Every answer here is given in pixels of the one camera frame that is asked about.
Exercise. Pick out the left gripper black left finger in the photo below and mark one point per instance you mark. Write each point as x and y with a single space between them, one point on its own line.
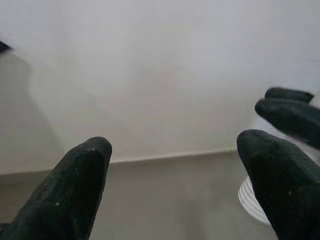
62 200

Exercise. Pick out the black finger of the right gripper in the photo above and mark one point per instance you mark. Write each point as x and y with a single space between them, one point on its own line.
287 94
292 120

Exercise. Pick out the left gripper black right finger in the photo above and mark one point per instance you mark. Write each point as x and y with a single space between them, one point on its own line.
287 195

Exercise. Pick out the white plastic table leg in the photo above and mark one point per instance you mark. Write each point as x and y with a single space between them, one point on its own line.
250 205

